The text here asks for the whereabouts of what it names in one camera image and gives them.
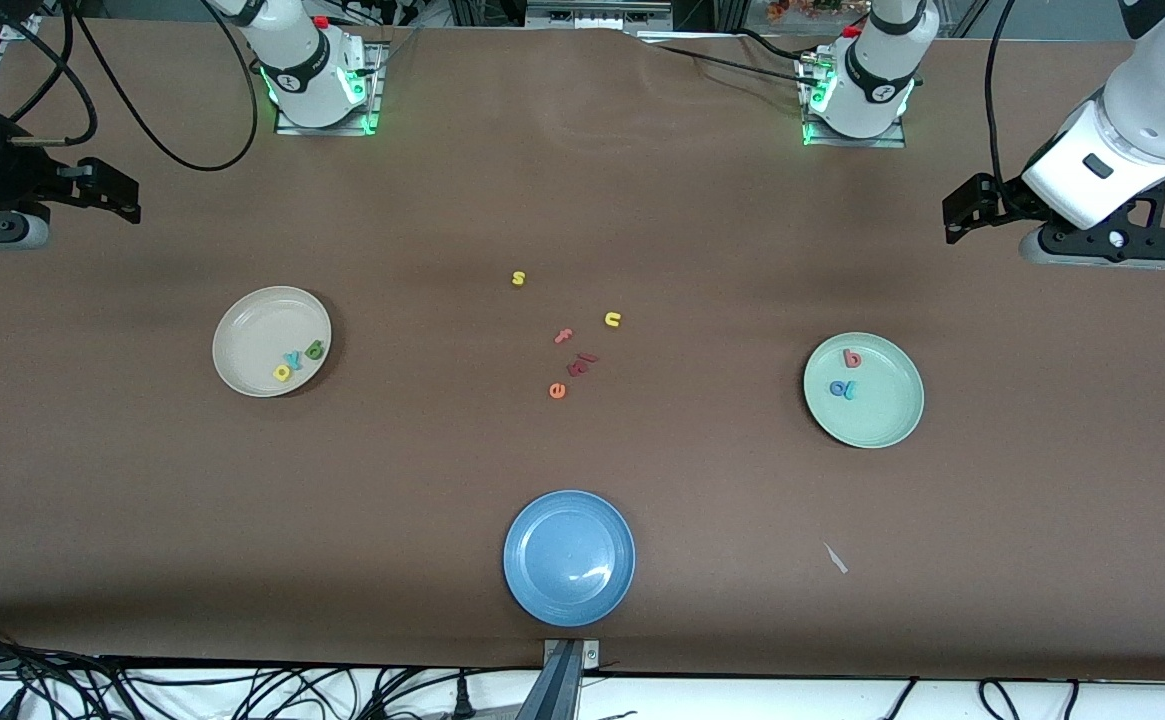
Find beige round plate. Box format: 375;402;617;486
212;286;333;399

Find green round plate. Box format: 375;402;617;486
803;332;926;449

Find orange artificial flowers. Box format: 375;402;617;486
767;0;868;23

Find blue round plate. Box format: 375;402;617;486
503;489;637;629

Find black right arm loop cable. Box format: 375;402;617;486
72;0;259;172

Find black cable with brass plug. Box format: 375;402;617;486
2;0;99;149

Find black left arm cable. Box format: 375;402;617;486
985;0;1021;188

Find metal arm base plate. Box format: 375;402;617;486
275;40;385;136
800;50;908;149

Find black cables to arm base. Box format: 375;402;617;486
637;28;823;91

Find aluminium frame with boxes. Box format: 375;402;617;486
447;0;743;31

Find black looped hanging cable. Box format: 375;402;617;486
977;678;1083;720

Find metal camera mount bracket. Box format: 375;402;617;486
515;638;603;720

